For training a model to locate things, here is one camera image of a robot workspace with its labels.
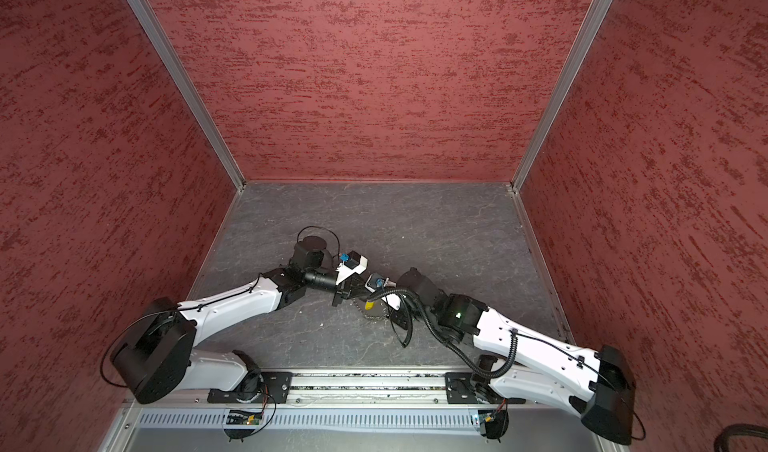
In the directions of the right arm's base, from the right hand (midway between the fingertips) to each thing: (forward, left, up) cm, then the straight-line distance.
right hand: (385, 302), depth 74 cm
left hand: (+2, +3, 0) cm, 4 cm away
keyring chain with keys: (+1, +5, -5) cm, 7 cm away
